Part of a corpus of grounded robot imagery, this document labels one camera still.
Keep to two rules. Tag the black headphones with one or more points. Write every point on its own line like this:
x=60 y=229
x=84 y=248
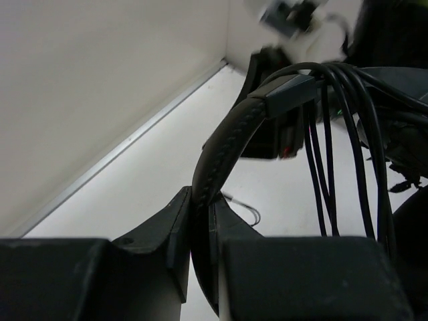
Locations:
x=366 y=166

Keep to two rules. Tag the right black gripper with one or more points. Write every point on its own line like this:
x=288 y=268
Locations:
x=285 y=88

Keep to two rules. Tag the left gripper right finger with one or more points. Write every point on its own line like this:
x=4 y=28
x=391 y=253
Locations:
x=298 y=278

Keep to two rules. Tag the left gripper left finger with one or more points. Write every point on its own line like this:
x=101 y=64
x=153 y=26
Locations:
x=142 y=275

